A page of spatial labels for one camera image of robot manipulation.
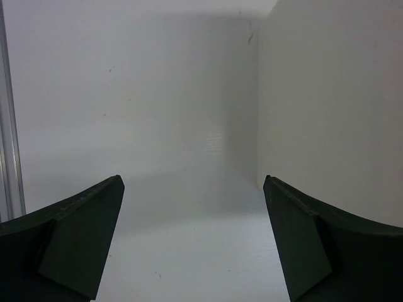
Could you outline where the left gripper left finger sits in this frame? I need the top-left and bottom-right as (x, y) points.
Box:
(1, 175), (125, 301)

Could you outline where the aluminium table frame rail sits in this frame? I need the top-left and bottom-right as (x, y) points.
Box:
(1, 7), (26, 223)

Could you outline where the white drawer cabinet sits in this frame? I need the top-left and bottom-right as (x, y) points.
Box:
(257, 1), (402, 227)

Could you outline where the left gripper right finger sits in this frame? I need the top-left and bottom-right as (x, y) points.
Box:
(263, 176), (402, 301)

